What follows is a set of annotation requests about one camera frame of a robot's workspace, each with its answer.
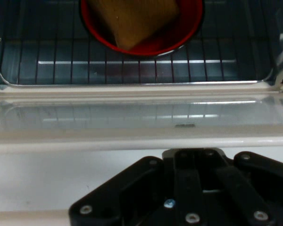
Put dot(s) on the red round plate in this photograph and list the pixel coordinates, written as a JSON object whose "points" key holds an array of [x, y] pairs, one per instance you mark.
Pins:
{"points": [[188, 23]]}

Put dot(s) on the yellow-brown bread slice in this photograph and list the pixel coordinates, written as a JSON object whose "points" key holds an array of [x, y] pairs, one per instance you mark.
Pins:
{"points": [[136, 21]]}

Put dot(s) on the oven heating tube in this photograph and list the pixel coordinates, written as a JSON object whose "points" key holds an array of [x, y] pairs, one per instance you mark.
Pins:
{"points": [[63, 62]]}

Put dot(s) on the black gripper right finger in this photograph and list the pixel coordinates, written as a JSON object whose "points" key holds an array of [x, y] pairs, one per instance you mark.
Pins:
{"points": [[261, 179]]}

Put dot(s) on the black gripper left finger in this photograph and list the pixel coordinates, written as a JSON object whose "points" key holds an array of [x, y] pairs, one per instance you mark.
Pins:
{"points": [[122, 188]]}

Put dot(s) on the cream glass oven door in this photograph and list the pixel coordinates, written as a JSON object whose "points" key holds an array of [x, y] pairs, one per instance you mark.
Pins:
{"points": [[108, 139]]}

